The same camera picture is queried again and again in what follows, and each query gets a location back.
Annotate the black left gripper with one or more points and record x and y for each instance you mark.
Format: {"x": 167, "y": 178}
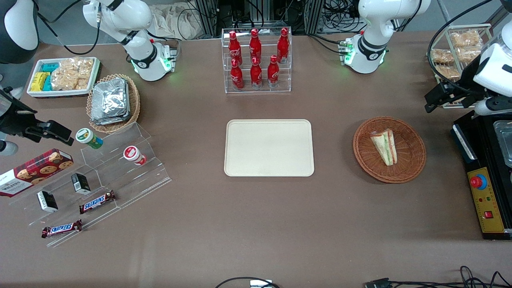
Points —
{"x": 469, "y": 83}

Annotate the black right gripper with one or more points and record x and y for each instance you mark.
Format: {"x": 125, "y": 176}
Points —
{"x": 12, "y": 121}

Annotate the triangle sandwich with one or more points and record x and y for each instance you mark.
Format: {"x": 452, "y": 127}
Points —
{"x": 384, "y": 148}

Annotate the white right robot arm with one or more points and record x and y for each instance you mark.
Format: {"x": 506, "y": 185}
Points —
{"x": 120, "y": 16}

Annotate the white rectangular snack tray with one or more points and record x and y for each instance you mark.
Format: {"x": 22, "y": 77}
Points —
{"x": 64, "y": 93}

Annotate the round brown wicker basket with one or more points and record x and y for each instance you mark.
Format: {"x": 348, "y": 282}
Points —
{"x": 412, "y": 160}

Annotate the oval wicker basket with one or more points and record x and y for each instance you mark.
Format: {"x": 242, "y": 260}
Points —
{"x": 134, "y": 104}

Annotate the beige plastic tray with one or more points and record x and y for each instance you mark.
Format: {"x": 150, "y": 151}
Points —
{"x": 268, "y": 148}

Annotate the bagged bread pack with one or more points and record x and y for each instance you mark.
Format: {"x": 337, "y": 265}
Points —
{"x": 447, "y": 72}
{"x": 442, "y": 56}
{"x": 466, "y": 38}
{"x": 468, "y": 54}

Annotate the green snack cup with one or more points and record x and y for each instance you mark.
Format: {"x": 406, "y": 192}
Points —
{"x": 88, "y": 138}

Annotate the red tartan cookie box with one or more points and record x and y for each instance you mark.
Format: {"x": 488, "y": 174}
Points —
{"x": 32, "y": 172}

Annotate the teal snack pack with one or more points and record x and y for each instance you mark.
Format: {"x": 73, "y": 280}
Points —
{"x": 48, "y": 84}
{"x": 51, "y": 67}

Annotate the yellow snack pack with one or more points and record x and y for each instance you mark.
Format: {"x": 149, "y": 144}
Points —
{"x": 39, "y": 82}

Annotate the black appliance with yellow panel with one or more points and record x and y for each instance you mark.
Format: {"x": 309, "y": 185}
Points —
{"x": 472, "y": 144}

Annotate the small black box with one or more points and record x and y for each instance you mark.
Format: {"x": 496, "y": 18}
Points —
{"x": 81, "y": 183}
{"x": 47, "y": 201}

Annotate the clear bag of crackers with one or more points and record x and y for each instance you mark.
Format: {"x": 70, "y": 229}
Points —
{"x": 72, "y": 74}

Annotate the stack of silver foil packs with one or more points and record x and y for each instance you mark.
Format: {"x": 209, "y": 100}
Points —
{"x": 110, "y": 102}

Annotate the metal pan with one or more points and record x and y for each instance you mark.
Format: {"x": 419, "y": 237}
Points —
{"x": 504, "y": 144}

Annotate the brown Snickers bar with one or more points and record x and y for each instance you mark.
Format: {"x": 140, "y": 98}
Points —
{"x": 97, "y": 202}
{"x": 61, "y": 228}

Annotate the red snack cup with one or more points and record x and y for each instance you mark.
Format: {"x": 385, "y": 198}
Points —
{"x": 134, "y": 155}

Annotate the red emergency stop button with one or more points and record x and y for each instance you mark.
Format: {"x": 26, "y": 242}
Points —
{"x": 478, "y": 182}

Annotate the clear acrylic stepped display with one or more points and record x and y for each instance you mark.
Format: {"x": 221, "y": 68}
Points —
{"x": 132, "y": 180}

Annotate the clear acrylic bottle rack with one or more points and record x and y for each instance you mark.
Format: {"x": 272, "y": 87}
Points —
{"x": 286, "y": 80}

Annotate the red cola bottle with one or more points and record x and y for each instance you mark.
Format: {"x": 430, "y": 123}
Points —
{"x": 234, "y": 50}
{"x": 255, "y": 48}
{"x": 283, "y": 46}
{"x": 256, "y": 76}
{"x": 273, "y": 74}
{"x": 236, "y": 78}

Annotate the crumpled clear plastic sheet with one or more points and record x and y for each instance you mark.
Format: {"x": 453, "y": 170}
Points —
{"x": 176, "y": 22}

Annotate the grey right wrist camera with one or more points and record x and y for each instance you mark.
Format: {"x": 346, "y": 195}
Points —
{"x": 7, "y": 148}

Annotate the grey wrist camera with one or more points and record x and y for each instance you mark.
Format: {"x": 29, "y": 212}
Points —
{"x": 492, "y": 106}
{"x": 7, "y": 148}

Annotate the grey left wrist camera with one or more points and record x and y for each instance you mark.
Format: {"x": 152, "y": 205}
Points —
{"x": 492, "y": 106}

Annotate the aluminium frame post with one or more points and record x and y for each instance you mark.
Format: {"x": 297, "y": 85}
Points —
{"x": 314, "y": 16}
{"x": 207, "y": 18}

